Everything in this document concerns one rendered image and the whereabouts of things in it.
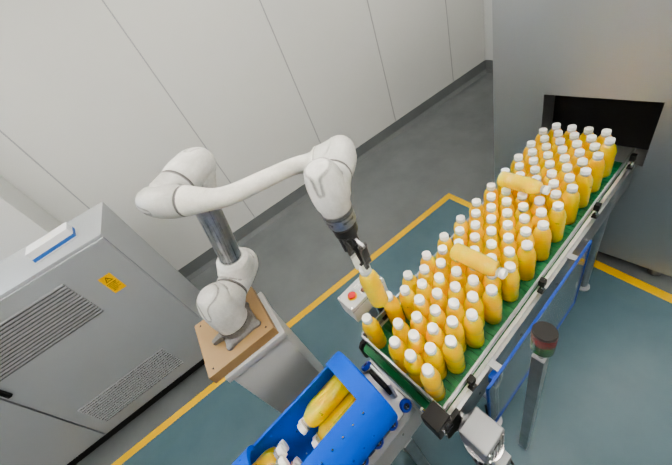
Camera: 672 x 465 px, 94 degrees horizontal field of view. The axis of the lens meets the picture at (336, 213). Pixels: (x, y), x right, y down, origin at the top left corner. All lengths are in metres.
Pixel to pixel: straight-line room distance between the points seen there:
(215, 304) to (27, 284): 1.27
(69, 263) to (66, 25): 1.78
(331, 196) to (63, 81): 2.79
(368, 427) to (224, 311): 0.73
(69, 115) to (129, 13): 0.93
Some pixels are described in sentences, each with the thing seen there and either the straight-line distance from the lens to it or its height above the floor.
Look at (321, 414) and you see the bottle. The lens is 1.22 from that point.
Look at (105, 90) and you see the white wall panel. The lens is 3.32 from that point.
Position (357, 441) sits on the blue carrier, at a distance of 1.14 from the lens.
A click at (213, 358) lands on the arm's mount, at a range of 1.66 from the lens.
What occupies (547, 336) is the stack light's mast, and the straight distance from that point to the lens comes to 1.09.
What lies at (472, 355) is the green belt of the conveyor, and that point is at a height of 0.90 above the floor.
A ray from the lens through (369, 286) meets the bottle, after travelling 1.12.
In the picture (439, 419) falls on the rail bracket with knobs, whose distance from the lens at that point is 1.27.
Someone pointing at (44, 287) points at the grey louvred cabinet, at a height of 1.36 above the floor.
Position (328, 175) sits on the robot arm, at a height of 1.82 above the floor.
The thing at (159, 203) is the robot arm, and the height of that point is 1.83.
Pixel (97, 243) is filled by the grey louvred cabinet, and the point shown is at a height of 1.41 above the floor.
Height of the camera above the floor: 2.23
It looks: 39 degrees down
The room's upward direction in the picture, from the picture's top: 25 degrees counter-clockwise
